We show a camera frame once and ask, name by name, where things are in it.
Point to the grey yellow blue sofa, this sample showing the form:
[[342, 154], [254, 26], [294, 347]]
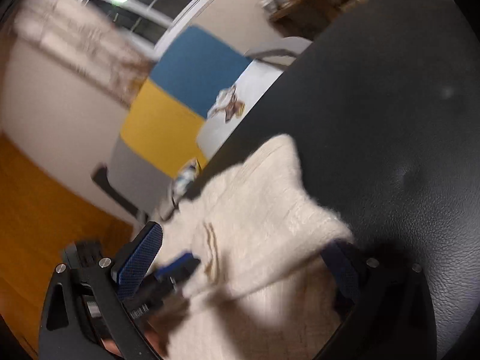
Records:
[[159, 134]]

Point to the white deer print pillow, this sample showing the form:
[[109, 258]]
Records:
[[233, 104]]

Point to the cream knit sweater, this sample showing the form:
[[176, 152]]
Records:
[[261, 290]]

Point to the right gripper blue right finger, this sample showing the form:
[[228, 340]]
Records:
[[346, 265]]

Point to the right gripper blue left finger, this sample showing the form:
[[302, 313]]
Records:
[[135, 259]]

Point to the geometric pattern pillow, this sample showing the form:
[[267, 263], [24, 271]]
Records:
[[185, 178]]

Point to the left floral curtain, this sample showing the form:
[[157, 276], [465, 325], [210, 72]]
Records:
[[82, 39]]

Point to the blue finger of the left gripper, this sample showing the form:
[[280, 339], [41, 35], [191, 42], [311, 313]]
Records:
[[181, 269]]

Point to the person left hand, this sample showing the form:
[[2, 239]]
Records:
[[136, 344]]

